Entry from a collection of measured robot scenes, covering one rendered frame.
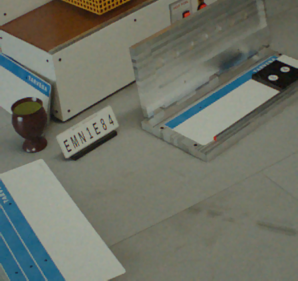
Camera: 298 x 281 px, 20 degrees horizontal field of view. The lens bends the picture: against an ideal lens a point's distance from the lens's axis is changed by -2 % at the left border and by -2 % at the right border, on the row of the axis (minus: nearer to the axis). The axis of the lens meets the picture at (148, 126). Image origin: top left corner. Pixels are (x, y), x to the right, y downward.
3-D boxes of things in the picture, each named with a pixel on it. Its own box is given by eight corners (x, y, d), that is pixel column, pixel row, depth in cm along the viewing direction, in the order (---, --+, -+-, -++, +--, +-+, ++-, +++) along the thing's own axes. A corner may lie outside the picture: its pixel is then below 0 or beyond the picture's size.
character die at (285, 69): (294, 84, 201) (294, 80, 200) (263, 71, 207) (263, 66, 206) (306, 76, 203) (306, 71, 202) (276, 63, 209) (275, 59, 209)
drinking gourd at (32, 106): (13, 156, 191) (4, 116, 185) (22, 134, 198) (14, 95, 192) (48, 156, 190) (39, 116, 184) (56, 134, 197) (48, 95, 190)
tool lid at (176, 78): (134, 48, 183) (128, 47, 184) (149, 124, 192) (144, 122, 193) (262, -19, 206) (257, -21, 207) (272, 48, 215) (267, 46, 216)
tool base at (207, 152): (207, 162, 182) (206, 148, 180) (142, 128, 195) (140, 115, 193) (326, 78, 205) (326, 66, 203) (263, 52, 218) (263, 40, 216)
